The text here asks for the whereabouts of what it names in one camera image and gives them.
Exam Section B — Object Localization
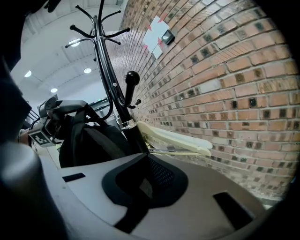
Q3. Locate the black metal coat rack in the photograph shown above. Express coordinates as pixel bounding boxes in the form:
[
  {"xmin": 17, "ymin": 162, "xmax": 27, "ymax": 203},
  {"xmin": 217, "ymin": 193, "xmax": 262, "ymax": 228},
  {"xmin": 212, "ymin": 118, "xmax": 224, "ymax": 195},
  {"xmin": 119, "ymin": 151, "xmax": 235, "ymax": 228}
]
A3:
[{"xmin": 65, "ymin": 0, "xmax": 151, "ymax": 156}]

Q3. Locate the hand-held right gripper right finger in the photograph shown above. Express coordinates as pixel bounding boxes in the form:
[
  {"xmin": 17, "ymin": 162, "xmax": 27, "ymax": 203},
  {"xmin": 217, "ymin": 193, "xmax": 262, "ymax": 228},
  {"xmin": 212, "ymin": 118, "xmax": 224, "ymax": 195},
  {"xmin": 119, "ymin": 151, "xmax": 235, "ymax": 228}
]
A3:
[{"xmin": 131, "ymin": 153, "xmax": 266, "ymax": 240}]

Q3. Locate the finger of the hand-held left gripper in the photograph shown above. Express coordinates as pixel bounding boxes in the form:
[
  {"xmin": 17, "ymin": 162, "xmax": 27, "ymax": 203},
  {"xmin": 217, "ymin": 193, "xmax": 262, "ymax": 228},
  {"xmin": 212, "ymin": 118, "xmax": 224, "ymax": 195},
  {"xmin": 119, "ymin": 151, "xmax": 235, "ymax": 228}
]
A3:
[
  {"xmin": 55, "ymin": 100, "xmax": 89, "ymax": 113},
  {"xmin": 49, "ymin": 109, "xmax": 72, "ymax": 123}
]

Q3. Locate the person's dark upper body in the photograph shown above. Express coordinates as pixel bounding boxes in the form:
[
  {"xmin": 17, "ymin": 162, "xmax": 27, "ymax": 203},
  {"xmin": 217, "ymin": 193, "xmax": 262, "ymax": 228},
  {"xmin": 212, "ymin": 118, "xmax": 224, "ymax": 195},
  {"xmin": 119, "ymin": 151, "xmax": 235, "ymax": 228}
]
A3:
[{"xmin": 0, "ymin": 0, "xmax": 36, "ymax": 71}]

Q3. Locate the white paper sheet with red tape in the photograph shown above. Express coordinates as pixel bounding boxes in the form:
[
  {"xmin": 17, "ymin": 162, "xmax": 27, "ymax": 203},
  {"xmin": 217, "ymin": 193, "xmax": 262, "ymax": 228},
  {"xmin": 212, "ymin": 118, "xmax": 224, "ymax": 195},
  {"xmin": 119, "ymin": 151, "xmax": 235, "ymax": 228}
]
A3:
[{"xmin": 142, "ymin": 15, "xmax": 170, "ymax": 60}]

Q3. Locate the grey backpack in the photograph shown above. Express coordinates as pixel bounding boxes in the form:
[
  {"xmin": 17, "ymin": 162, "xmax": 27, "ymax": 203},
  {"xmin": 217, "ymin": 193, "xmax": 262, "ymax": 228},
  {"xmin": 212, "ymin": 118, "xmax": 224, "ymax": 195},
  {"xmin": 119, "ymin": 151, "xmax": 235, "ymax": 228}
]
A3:
[{"xmin": 58, "ymin": 109, "xmax": 132, "ymax": 168}]

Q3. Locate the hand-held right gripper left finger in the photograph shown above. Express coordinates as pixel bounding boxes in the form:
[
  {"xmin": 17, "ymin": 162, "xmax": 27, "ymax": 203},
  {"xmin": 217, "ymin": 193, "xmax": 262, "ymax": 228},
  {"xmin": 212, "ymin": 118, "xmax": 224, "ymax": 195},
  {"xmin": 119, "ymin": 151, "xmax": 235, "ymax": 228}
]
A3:
[{"xmin": 40, "ymin": 153, "xmax": 149, "ymax": 240}]

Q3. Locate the person's left forearm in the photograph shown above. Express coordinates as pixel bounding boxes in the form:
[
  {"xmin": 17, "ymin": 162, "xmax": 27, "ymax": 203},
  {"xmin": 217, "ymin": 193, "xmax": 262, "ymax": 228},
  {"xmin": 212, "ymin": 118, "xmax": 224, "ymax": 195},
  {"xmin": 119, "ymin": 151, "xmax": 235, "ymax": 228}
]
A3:
[{"xmin": 17, "ymin": 129, "xmax": 30, "ymax": 144}]

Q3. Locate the black wall-mounted device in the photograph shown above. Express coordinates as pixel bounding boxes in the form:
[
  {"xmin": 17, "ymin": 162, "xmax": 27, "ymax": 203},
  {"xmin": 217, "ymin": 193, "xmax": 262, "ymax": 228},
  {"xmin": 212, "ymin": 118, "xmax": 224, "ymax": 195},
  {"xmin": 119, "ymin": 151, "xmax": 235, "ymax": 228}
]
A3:
[{"xmin": 161, "ymin": 30, "xmax": 175, "ymax": 46}]

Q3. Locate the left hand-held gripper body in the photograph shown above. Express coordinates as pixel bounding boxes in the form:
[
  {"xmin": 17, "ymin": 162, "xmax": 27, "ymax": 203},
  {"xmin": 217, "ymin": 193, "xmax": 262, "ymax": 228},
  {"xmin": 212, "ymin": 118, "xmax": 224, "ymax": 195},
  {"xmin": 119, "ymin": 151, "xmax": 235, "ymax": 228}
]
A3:
[{"xmin": 27, "ymin": 97, "xmax": 67, "ymax": 149}]

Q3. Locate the person's head-worn camera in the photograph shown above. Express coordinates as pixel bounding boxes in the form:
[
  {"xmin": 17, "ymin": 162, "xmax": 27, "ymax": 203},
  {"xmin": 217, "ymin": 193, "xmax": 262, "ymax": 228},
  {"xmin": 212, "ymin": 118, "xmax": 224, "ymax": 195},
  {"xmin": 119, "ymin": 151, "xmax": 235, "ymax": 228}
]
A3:
[{"xmin": 44, "ymin": 0, "xmax": 62, "ymax": 13}]

